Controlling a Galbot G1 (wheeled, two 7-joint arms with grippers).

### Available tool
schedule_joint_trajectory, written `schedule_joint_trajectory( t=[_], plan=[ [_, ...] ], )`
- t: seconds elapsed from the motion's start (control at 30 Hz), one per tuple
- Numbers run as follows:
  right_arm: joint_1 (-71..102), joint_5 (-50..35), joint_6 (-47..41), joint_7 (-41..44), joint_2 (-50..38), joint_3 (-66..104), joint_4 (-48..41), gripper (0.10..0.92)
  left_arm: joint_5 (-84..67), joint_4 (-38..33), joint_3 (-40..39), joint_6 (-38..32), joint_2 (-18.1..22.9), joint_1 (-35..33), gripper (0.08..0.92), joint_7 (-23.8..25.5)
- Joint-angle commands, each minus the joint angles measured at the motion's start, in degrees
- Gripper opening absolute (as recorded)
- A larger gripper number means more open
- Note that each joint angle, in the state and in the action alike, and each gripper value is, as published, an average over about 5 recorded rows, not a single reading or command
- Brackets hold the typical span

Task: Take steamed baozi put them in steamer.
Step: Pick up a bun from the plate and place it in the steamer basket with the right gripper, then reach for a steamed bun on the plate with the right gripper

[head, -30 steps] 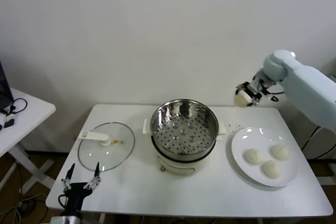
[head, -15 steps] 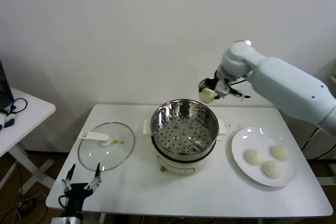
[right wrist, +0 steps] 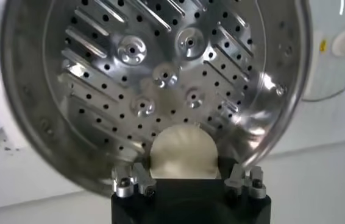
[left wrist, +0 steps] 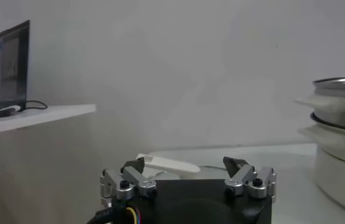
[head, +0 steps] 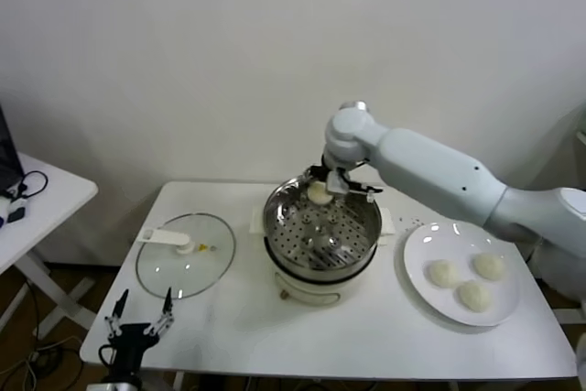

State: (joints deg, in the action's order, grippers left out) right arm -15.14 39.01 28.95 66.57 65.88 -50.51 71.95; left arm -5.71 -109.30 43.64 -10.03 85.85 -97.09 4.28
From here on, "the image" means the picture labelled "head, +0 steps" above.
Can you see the stainless steel steamer basket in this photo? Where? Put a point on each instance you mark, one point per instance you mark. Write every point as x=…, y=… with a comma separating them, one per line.
x=320, y=235

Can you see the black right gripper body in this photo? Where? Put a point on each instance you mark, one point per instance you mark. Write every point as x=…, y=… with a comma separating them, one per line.
x=341, y=165

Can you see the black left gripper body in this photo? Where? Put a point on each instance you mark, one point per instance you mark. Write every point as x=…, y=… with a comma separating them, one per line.
x=133, y=336

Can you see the white side table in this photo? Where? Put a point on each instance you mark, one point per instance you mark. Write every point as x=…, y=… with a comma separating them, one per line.
x=55, y=208

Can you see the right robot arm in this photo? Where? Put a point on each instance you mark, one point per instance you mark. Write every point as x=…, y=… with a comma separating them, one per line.
x=435, y=166

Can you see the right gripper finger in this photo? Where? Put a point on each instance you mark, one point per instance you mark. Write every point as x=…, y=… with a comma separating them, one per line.
x=337, y=182
x=316, y=172

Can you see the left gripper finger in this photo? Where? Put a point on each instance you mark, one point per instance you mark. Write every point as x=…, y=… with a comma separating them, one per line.
x=120, y=306
x=167, y=304

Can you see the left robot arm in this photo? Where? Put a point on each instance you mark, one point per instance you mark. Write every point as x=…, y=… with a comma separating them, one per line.
x=118, y=382

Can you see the white steamed baozi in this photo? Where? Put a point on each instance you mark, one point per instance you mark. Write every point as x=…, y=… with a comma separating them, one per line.
x=443, y=273
x=488, y=266
x=318, y=196
x=475, y=296

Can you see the stainless steel steamer pot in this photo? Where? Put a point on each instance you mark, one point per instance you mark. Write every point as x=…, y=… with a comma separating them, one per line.
x=316, y=292

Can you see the white round plate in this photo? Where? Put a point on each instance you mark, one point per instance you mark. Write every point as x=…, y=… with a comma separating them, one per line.
x=430, y=304

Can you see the black laptop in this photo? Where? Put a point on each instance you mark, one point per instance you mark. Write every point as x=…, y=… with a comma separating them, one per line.
x=7, y=153

